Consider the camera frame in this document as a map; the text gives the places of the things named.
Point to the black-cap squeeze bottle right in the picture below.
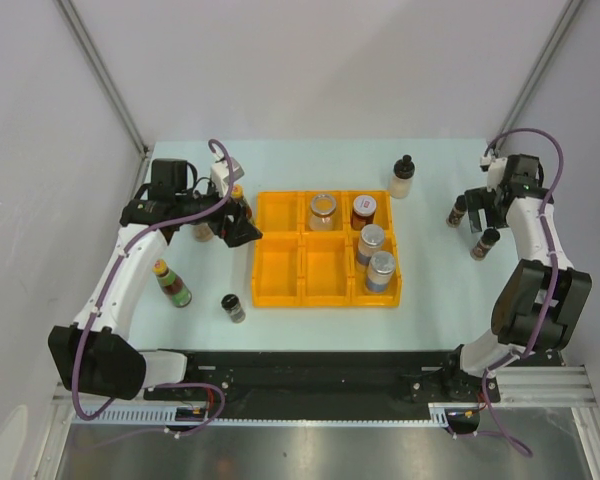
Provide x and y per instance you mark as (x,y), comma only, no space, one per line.
(402,177)

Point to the tall red sauce bottle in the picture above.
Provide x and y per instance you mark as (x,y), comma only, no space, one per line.
(237,194)

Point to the clear flask-shaped glass jar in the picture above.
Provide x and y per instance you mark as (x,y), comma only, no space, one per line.
(324,213)

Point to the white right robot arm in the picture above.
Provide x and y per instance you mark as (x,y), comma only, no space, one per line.
(545,295)

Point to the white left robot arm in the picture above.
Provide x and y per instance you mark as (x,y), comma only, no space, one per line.
(92,354)

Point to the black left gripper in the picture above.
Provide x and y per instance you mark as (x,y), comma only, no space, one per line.
(240,230)

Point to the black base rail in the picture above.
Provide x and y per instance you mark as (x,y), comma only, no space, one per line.
(327,382)

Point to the small black-lid spice jar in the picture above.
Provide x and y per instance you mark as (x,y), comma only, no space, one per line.
(232,306)

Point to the blue-label pearl jar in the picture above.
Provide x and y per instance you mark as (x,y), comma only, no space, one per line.
(380,270)
(371,241)

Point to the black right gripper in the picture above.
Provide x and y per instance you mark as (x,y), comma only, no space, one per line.
(478,198)

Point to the black-cap spice bottle left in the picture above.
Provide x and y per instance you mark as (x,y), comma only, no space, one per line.
(202,232)

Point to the green-label sauce bottle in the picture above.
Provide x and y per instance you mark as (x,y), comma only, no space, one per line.
(172,284)

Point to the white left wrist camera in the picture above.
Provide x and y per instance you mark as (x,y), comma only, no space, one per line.
(220,173)

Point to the dark spice shaker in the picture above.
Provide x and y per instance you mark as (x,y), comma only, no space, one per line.
(457,212)
(486,242)

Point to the white slotted cable duct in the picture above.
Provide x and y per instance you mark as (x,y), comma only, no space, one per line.
(185,417)

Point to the yellow six-compartment tray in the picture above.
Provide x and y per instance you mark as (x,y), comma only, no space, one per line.
(295,266)

